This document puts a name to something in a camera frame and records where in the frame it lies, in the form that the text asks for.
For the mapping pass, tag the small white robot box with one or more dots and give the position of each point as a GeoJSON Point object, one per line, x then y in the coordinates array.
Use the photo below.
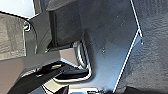
{"type": "Point", "coordinates": [83, 91]}

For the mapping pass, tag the black diagonal robot strut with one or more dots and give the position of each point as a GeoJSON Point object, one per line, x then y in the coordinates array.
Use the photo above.
{"type": "Point", "coordinates": [36, 79]}

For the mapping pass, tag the thick grey robot limb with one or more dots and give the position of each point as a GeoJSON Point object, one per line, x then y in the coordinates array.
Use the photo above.
{"type": "Point", "coordinates": [30, 65]}

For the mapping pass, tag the round white base button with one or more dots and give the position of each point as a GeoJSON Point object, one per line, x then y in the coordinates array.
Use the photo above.
{"type": "Point", "coordinates": [26, 26]}

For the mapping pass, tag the white wardrobe carcass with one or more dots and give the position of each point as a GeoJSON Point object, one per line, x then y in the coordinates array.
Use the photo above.
{"type": "Point", "coordinates": [15, 6]}

